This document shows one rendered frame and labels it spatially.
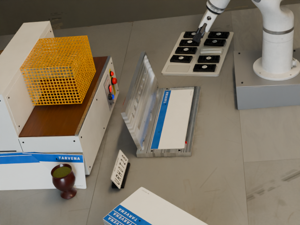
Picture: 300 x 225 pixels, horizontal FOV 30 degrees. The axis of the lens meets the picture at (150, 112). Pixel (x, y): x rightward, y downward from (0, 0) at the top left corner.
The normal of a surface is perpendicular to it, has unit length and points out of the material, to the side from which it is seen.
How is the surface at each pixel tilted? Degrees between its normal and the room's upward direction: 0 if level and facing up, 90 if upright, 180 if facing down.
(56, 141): 90
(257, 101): 90
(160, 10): 90
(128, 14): 90
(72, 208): 0
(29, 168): 63
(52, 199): 0
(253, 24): 0
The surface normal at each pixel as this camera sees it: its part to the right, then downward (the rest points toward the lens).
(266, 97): -0.08, 0.58
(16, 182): -0.18, 0.15
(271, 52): -0.56, 0.53
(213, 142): -0.15, -0.81
